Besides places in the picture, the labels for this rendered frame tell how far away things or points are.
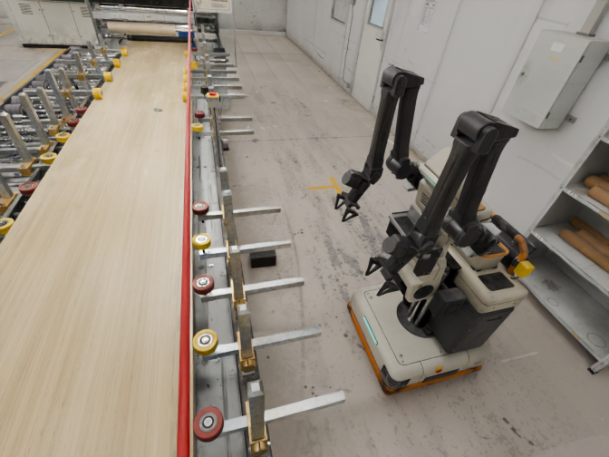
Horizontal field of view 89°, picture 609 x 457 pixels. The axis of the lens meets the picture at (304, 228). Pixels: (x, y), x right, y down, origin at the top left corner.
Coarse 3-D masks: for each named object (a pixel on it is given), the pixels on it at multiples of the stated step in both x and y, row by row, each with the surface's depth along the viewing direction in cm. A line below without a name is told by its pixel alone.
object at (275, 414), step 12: (324, 396) 99; (336, 396) 99; (276, 408) 95; (288, 408) 96; (300, 408) 96; (312, 408) 96; (228, 420) 92; (240, 420) 92; (276, 420) 94; (228, 432) 90
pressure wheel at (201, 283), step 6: (198, 276) 123; (204, 276) 123; (210, 276) 123; (192, 282) 120; (198, 282) 121; (204, 282) 121; (210, 282) 121; (198, 288) 118; (204, 288) 118; (210, 288) 120; (198, 294) 120; (204, 294) 120
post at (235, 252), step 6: (234, 246) 109; (234, 252) 107; (234, 258) 109; (240, 258) 110; (234, 264) 111; (240, 264) 112; (234, 270) 113; (240, 270) 114; (234, 276) 115; (240, 276) 116; (234, 282) 117; (240, 282) 118; (234, 288) 120; (240, 288) 121; (234, 294) 122; (240, 294) 123
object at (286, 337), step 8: (304, 328) 118; (312, 328) 118; (320, 328) 119; (264, 336) 114; (272, 336) 115; (280, 336) 115; (288, 336) 115; (296, 336) 115; (304, 336) 117; (312, 336) 118; (232, 344) 111; (256, 344) 112; (264, 344) 112; (272, 344) 114; (280, 344) 115; (216, 352) 108; (224, 352) 109; (232, 352) 110
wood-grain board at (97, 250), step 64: (128, 64) 328; (128, 128) 216; (64, 192) 156; (128, 192) 161; (192, 192) 169; (0, 256) 123; (64, 256) 126; (128, 256) 128; (192, 256) 132; (0, 320) 103; (64, 320) 105; (128, 320) 106; (192, 320) 109; (0, 384) 88; (64, 384) 90; (128, 384) 91; (192, 384) 92; (0, 448) 77; (64, 448) 78; (128, 448) 80; (192, 448) 81
